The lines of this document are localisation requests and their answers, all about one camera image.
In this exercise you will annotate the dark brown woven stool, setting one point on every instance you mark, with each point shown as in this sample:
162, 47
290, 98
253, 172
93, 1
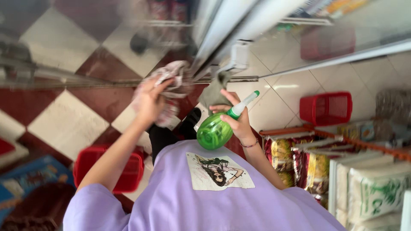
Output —
40, 208

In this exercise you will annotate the grey-green cleaning cloth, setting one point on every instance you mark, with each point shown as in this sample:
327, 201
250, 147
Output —
213, 93

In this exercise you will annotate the black trousers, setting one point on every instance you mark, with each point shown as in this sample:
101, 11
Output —
162, 136

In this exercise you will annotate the glass door with white frame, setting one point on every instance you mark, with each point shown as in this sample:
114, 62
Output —
289, 41

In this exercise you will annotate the lilac printed t-shirt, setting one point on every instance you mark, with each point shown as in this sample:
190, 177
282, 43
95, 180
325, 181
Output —
192, 205

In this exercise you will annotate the blue printed mat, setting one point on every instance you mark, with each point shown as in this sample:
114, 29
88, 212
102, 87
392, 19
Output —
30, 176

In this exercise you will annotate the person's left hand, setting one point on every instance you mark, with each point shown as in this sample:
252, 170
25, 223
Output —
148, 102

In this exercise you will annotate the person's right hand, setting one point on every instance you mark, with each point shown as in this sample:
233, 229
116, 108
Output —
241, 123

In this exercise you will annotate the metal door floor rail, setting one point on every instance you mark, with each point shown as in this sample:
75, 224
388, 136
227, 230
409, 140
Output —
96, 82

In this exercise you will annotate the red plastic shopping basket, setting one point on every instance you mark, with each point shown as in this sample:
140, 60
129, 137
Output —
326, 108
128, 173

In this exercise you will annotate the white and pink rag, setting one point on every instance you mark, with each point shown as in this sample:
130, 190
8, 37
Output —
173, 75

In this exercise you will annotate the orange rack of snack packets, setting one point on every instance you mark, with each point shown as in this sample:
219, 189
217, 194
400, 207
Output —
353, 173

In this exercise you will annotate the green spray bottle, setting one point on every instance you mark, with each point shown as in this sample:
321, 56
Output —
213, 132

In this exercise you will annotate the person's right fingers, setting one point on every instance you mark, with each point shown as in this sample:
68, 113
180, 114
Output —
231, 96

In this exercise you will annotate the shelf of red bottles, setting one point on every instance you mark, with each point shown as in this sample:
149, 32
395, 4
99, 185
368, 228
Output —
168, 11

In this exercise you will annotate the person's left fingers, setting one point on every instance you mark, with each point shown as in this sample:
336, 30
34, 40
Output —
160, 84

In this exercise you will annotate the red and white doormat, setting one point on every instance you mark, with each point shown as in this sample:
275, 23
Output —
9, 150

